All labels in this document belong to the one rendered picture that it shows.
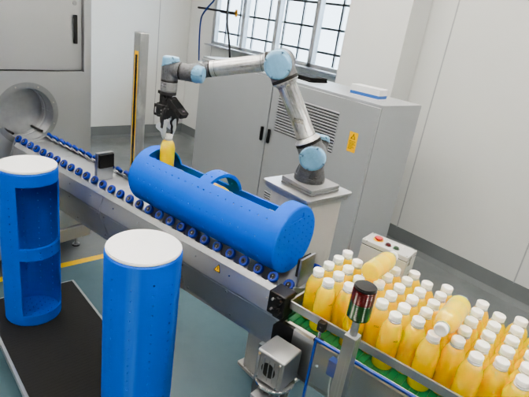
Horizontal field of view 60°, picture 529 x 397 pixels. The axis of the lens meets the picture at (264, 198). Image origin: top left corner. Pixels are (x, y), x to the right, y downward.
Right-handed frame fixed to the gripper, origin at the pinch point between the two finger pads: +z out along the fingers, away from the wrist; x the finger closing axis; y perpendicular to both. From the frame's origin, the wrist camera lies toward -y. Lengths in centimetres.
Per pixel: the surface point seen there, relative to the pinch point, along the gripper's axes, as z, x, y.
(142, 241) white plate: 27, 40, -35
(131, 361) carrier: 69, 52, -48
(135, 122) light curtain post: 12, -31, 65
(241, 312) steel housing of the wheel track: 58, 9, -63
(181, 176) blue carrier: 11.8, 9.4, -20.8
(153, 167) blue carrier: 13.0, 10.1, -2.8
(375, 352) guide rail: 34, 20, -124
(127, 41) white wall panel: -1, -263, 392
